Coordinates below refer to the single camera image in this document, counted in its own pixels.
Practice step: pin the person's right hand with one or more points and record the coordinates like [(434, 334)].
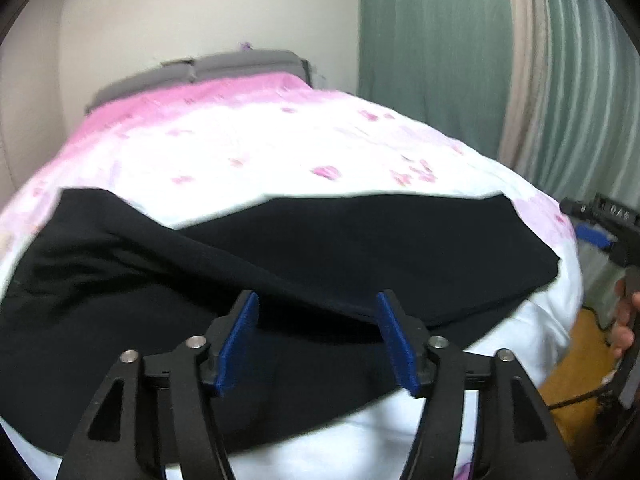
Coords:
[(625, 320)]

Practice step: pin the black pants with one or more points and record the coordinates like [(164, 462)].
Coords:
[(310, 250)]

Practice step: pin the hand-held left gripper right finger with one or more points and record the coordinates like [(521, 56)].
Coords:
[(397, 342)]

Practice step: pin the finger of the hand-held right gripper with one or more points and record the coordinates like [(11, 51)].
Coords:
[(580, 208), (592, 236)]

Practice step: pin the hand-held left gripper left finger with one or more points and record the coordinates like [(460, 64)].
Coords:
[(239, 345)]

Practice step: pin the grey padded headboard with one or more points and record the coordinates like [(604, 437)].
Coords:
[(240, 62)]

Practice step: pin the pale green sheer curtain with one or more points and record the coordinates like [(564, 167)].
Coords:
[(590, 85)]

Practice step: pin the pink floral bedsheet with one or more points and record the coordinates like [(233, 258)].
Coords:
[(250, 130)]

